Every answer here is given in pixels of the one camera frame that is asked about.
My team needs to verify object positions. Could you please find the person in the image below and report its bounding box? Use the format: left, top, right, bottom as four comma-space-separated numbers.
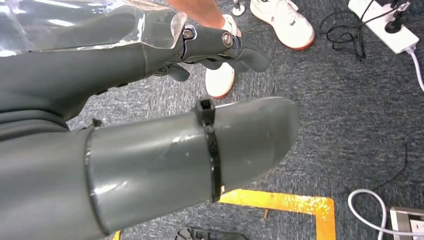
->
165, 0, 316, 100

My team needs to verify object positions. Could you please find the black object on floor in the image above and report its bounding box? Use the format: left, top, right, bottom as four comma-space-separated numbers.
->
174, 226, 249, 240

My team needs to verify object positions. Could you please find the white red-soled shoe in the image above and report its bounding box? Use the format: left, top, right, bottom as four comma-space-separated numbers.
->
204, 13, 243, 100
250, 0, 316, 51

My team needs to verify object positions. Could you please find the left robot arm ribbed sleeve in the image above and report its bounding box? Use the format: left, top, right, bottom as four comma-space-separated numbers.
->
0, 109, 70, 143

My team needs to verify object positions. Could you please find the worn yellow floor tape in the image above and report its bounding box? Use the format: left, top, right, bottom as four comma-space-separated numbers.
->
110, 188, 336, 240

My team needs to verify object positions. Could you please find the metal socket box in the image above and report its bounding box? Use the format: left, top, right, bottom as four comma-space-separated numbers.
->
389, 206, 424, 240

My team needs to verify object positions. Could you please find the white power strip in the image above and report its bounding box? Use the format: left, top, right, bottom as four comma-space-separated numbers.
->
347, 0, 420, 55

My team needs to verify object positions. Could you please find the black power plug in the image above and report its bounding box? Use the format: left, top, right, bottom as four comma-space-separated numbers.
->
384, 0, 412, 34

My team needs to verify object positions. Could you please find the black cable tie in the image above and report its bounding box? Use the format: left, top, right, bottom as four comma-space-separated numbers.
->
192, 98, 222, 203

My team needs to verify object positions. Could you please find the white cable loop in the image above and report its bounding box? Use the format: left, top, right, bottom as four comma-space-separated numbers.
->
347, 188, 424, 238

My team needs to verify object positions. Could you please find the thin black floor cable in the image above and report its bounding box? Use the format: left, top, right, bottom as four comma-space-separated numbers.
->
369, 142, 409, 194

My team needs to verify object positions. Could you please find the white power strip cord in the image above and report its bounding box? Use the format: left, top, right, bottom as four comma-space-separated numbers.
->
405, 47, 424, 93

